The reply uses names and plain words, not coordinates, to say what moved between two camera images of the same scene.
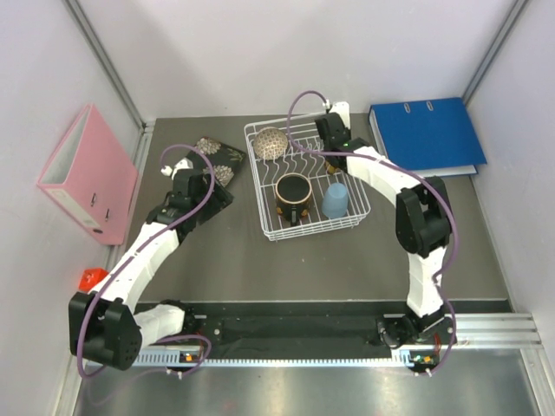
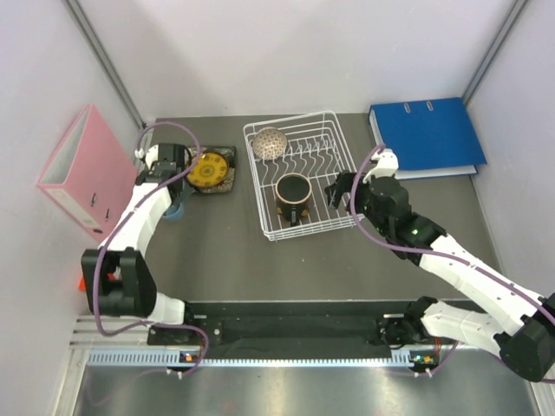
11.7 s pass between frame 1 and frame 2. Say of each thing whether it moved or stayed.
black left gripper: moved
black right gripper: moved
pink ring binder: stayed
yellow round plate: moved
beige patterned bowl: stayed
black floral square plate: moved
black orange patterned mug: stayed
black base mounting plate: stayed
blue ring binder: stayed
